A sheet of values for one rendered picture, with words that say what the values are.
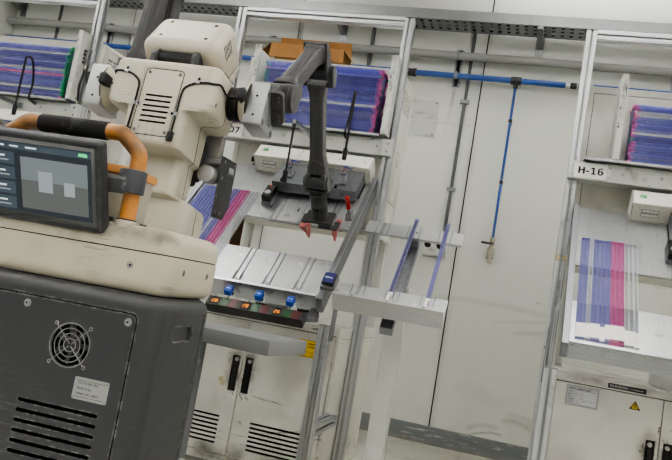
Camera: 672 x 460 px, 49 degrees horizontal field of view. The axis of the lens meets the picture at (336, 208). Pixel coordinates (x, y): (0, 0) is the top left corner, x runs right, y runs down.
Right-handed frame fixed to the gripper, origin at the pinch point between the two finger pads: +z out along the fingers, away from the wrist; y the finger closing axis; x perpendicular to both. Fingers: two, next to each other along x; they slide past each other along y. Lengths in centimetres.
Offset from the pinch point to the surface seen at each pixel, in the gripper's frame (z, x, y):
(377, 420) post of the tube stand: 32, 48, -32
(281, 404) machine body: 51, 37, 7
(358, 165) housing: -6.3, -38.0, -3.2
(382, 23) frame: -44, -87, -1
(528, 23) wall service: 5, -212, -53
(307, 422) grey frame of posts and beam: 29, 57, -11
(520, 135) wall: 63, -186, -56
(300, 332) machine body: 32.1, 17.9, 4.9
